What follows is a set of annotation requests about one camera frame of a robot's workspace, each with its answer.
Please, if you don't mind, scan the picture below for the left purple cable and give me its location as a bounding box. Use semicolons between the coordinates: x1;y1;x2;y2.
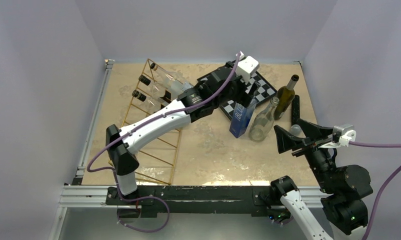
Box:
86;50;243;203

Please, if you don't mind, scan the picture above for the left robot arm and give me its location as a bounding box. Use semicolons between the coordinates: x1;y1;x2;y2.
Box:
106;61;259;205

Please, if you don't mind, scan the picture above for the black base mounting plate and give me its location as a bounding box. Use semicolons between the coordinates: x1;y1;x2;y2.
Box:
105;185;292;223

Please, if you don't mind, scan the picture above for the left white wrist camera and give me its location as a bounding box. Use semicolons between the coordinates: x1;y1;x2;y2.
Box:
235;51;260;84

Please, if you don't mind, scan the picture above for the clear bottle white label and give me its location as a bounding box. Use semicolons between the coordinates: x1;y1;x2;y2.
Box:
149;63;194;100

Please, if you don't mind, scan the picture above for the clear round glass bottle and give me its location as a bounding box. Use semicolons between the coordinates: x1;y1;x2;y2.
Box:
248;96;280;143

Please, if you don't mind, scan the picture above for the black white chessboard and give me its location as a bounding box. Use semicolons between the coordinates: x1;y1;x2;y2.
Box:
196;62;280;123

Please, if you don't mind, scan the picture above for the gold wire wine rack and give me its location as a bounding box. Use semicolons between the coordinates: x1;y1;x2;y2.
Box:
120;59;191;185

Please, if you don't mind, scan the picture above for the blue square Blu bottle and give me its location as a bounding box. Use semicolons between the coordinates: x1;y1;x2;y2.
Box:
229;90;258;138

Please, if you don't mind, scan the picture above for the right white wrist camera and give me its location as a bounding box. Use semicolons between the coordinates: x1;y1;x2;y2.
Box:
319;124;357;149

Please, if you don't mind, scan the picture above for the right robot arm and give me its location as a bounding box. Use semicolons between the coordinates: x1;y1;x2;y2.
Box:
258;118;373;240

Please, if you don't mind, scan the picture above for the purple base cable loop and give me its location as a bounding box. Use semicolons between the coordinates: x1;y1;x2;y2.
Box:
116;195;171;233

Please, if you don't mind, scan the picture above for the clear bottle gold black label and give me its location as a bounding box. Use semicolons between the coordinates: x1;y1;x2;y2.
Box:
138;74;184;103

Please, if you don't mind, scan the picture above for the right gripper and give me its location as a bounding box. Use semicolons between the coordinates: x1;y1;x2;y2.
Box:
273;116;336;191

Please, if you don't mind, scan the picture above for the black flat remote bar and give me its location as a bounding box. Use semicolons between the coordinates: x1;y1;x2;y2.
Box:
291;94;301;126

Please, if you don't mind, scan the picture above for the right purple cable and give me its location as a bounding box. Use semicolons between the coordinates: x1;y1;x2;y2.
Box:
347;140;401;240

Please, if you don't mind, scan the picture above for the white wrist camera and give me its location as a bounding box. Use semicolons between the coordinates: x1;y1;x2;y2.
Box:
235;51;260;84
319;124;357;149

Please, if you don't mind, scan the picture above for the dark green wine bottle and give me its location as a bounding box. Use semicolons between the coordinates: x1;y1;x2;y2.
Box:
273;74;300;120

